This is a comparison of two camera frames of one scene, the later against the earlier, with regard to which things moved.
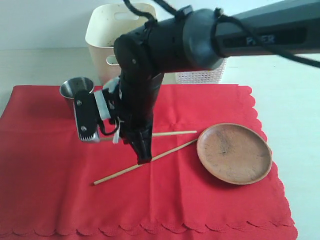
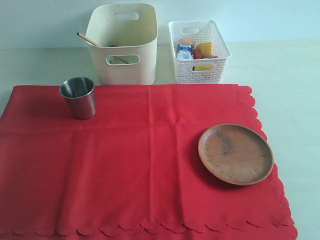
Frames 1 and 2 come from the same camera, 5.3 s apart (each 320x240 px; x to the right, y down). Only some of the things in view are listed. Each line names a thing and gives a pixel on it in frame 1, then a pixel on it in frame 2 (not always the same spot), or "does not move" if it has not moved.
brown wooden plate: x=234 y=153 does not move
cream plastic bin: x=107 y=23 does not move
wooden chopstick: x=137 y=165 to x=92 y=42
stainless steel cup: x=69 y=88 does not move
